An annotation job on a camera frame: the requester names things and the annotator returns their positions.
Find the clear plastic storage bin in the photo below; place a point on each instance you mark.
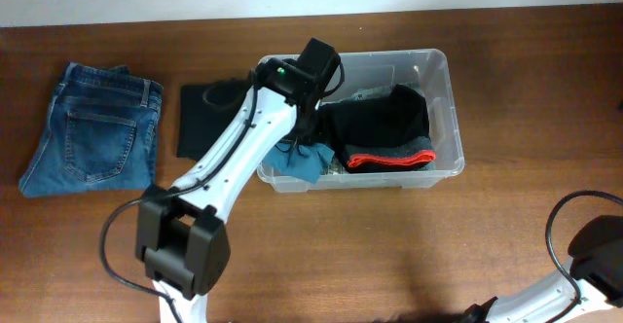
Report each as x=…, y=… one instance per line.
x=428, y=70

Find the light blue denim shorts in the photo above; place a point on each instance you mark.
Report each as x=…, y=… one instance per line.
x=336, y=167

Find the dark blue folded jeans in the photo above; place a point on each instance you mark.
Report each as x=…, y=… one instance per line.
x=100, y=134

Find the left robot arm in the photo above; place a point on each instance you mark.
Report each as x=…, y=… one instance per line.
x=181, y=233

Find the small teal blue cloth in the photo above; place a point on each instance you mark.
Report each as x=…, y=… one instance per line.
x=305, y=162

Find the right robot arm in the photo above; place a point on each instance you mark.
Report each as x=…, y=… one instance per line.
x=556, y=298

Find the black shorts red waistband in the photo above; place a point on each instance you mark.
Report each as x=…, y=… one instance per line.
x=379, y=128

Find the black cloth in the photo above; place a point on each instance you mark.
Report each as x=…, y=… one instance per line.
x=205, y=112

